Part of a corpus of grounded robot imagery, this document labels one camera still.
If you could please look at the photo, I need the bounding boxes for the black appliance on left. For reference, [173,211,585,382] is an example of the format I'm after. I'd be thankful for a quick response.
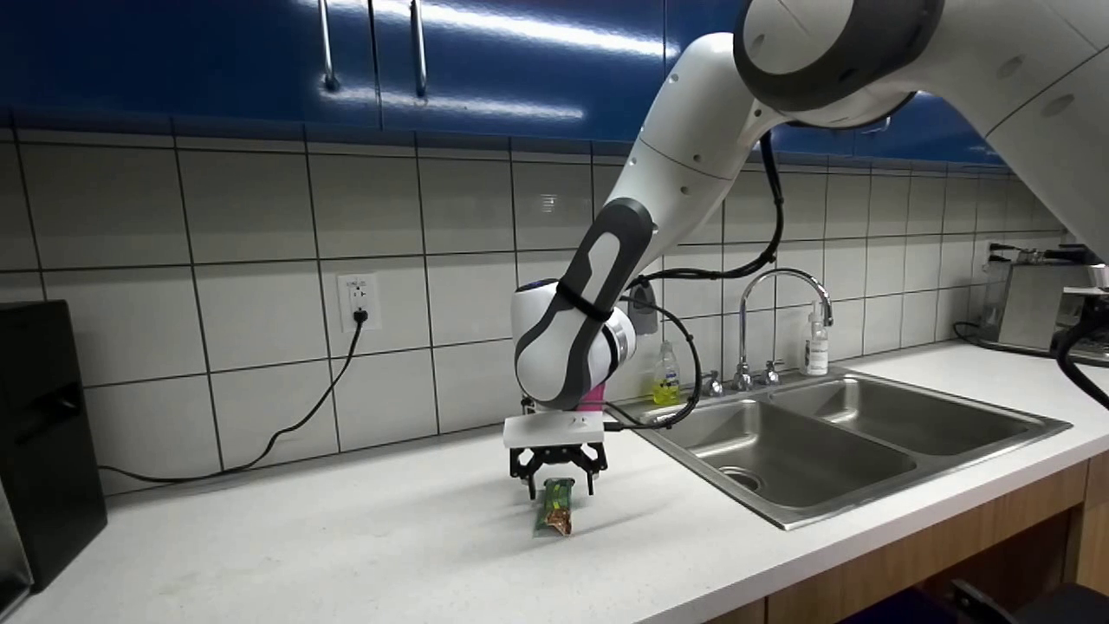
[0,303,109,611]

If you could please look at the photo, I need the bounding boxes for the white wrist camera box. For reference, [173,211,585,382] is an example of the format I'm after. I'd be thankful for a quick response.
[503,411,602,449]

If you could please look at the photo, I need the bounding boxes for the yellow dish soap bottle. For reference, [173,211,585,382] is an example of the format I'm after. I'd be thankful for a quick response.
[644,342,682,404]

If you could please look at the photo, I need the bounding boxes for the silver toaster appliance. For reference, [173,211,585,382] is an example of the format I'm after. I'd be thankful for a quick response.
[989,242,1093,355]

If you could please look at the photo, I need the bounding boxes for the pink plastic cup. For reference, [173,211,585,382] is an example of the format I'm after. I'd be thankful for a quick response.
[580,388,602,411]

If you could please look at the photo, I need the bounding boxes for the chrome faucet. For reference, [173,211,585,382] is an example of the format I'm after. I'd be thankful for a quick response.
[727,266,837,390]

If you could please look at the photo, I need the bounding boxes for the white wall outlet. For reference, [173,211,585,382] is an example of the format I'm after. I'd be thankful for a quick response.
[338,274,379,327]

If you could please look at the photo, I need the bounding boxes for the blue upper cabinets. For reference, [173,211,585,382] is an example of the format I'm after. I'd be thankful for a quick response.
[0,0,1032,166]

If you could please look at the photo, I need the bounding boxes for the stainless steel double sink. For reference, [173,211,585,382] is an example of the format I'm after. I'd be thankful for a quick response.
[644,374,1065,529]

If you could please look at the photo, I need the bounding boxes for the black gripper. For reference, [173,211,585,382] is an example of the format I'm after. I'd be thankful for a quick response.
[511,445,607,498]

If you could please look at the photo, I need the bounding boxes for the black power cord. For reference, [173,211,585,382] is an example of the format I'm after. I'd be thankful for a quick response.
[93,307,370,484]

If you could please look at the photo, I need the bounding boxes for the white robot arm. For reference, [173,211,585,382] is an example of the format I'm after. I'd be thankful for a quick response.
[503,0,1109,480]

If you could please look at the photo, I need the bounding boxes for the clear hand soap pump bottle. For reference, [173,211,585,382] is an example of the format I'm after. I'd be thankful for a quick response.
[806,312,831,374]

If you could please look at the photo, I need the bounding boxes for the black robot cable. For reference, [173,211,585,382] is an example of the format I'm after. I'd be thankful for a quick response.
[599,96,931,433]

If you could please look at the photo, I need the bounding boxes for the green snack packet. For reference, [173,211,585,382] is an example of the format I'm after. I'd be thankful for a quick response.
[533,479,575,536]

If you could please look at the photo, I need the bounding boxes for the wooden lower cabinets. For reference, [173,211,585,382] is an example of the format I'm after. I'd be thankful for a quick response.
[710,455,1109,624]

